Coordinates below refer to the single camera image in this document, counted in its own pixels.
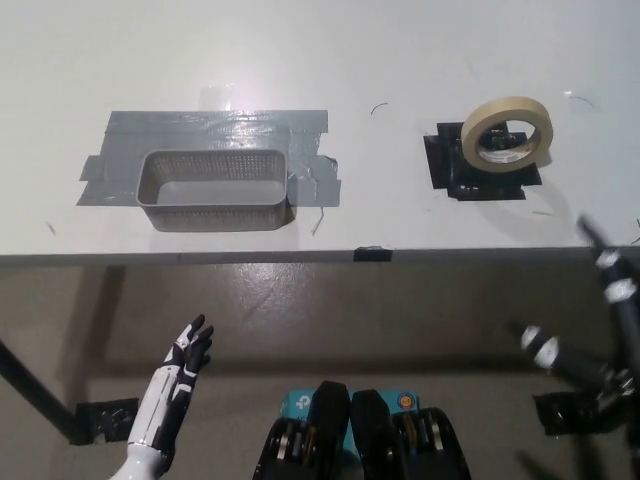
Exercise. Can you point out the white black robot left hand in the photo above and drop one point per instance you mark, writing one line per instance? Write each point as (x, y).
(165, 395)

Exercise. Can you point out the teal cardboard box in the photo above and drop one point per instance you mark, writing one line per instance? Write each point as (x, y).
(300, 405)

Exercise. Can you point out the beige masking tape roll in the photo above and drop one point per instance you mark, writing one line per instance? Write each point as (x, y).
(472, 132)

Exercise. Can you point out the black robot body left block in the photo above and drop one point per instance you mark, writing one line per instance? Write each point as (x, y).
(327, 415)

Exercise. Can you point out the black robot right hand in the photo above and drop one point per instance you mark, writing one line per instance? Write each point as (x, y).
(620, 292)

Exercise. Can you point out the small grey mesh plastic container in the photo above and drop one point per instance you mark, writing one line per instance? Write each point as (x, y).
(210, 215)

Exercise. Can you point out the black tape square patch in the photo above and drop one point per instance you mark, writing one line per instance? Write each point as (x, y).
(480, 182)

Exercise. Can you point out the black metal table leg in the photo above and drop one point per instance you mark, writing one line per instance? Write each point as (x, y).
(35, 385)

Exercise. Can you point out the grey duct tape patch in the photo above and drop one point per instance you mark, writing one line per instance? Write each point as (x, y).
(200, 127)

